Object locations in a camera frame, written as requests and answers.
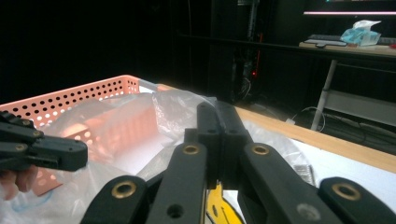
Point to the blue tissue pack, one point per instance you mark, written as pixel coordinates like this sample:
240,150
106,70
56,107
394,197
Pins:
361,35

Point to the white framed desk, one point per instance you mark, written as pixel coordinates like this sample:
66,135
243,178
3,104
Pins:
342,50

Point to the dark equipment with red light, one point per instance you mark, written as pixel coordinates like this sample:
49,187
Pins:
253,73

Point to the pink perforated plastic basket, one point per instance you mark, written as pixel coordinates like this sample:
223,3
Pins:
77,90

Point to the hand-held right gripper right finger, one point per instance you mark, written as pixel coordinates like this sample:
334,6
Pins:
232,149

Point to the white table cover sheet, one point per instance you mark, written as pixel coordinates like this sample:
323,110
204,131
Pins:
358,174

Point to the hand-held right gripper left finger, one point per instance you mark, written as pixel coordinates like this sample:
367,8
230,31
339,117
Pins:
213,149

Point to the dark keyboard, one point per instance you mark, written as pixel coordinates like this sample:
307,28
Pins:
323,38

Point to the white power adapter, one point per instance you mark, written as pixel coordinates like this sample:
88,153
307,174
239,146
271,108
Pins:
291,121

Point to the monitor with lit edge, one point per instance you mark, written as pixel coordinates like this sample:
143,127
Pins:
342,13

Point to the clear smiley plastic bag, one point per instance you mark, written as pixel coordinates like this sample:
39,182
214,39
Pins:
174,112

